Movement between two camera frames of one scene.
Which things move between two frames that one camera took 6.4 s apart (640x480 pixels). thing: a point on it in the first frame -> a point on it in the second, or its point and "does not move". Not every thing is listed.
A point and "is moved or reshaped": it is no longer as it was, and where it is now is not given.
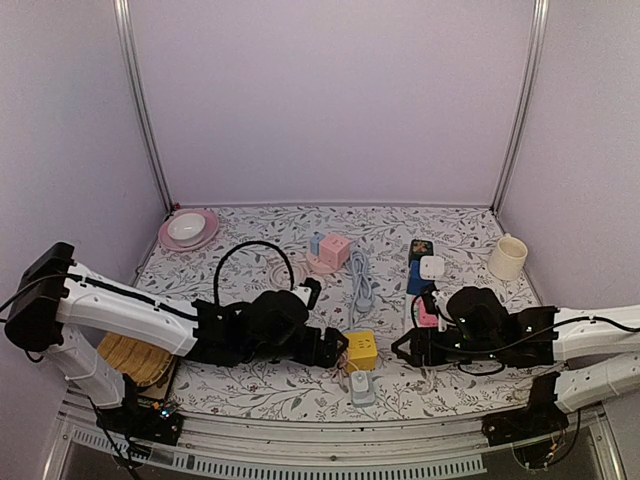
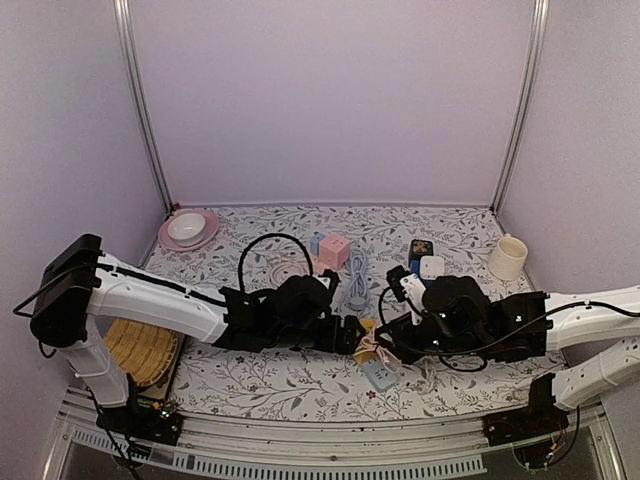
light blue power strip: x=360 y=395 -> x=381 y=378
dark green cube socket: x=420 y=248 does not move
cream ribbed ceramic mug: x=507 y=257 does not move
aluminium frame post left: x=122 y=9 does not move
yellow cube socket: x=362 y=351 is moved or reshaped
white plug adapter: x=431 y=267 does not move
